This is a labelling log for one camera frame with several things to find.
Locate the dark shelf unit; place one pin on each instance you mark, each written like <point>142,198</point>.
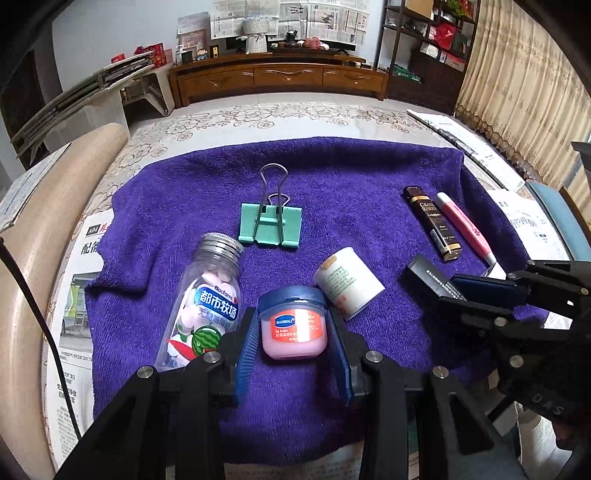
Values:
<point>429,55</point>

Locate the brown wooden tv cabinet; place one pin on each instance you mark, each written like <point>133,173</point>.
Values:
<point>277,78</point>

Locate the folded newspaper stack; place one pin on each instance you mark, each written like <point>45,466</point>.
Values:
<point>471,143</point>

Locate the red gift box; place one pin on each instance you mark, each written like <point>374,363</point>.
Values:
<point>152,53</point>

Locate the white framed calendar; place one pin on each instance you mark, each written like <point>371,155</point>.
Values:
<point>191,34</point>

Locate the beige curtain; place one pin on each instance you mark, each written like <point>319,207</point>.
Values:
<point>521,78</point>

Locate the green binder clip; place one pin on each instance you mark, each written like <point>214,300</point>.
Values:
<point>270,228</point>

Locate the dark brown tube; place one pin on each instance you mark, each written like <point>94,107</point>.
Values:
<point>431,221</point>

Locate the tea set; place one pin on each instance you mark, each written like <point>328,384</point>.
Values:
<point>304,44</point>

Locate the blue chair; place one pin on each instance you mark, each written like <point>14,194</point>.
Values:
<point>563,217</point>

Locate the black rectangular box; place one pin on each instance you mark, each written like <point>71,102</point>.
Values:
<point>429,277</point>

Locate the clear candy bottle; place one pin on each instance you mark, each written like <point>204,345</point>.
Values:
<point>212,300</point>

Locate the small white cream jar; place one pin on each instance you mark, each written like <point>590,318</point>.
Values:
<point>348,284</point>

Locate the large newspaper spread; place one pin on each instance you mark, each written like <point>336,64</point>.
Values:
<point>74,295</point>

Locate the pink lip balm jar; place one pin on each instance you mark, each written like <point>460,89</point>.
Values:
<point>293,330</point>

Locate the white plastic stool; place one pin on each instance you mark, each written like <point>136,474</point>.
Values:
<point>152,92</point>

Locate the person's right hand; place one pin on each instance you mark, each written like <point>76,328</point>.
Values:
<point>575,436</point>

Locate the purple towel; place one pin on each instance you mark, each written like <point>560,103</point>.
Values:
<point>351,203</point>

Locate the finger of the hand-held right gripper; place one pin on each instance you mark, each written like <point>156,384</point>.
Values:
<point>485,321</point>
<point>480,288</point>

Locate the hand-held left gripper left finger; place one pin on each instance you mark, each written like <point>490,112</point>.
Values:
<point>244,355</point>

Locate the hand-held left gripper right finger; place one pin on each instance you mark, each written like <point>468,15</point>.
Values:
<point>339,355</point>

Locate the newspapers on wall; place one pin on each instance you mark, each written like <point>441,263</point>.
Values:
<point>323,18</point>

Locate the white wrapped basket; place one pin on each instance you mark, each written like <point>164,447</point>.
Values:
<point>255,37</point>

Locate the black television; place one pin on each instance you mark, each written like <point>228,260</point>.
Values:
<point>341,46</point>

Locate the light wooden side table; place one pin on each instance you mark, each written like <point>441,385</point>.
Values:
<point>23,286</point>

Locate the white paper sheets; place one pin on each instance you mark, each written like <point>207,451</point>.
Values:
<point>27,189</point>

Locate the folded grey table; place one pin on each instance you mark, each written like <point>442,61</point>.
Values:
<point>78,97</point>

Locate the pink pen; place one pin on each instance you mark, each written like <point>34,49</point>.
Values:
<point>464,226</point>

